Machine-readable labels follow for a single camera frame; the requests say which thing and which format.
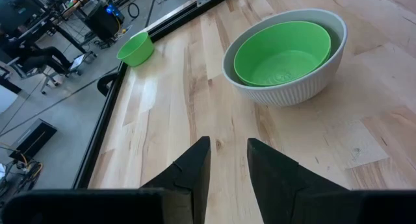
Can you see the black aluminium table frame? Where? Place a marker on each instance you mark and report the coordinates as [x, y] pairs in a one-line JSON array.
[[97, 143]]

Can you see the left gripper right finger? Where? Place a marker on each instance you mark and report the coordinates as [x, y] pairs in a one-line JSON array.
[[276, 185]]

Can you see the flat black case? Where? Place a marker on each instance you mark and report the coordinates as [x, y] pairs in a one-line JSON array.
[[32, 140]]

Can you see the small green plastic bowl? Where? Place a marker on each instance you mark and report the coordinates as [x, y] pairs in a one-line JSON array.
[[136, 52]]

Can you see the white ribbed bowl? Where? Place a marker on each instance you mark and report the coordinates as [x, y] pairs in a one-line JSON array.
[[292, 92]]

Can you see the black desk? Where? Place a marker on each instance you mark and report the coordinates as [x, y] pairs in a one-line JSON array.
[[70, 39]]

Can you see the black box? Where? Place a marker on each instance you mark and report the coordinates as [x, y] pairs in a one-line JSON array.
[[102, 24]]

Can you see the large green plastic bowl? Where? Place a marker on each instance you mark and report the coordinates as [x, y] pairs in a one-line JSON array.
[[282, 58]]

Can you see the person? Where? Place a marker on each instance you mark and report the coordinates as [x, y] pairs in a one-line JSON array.
[[35, 56]]

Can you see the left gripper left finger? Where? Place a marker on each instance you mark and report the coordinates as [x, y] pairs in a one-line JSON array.
[[188, 185]]

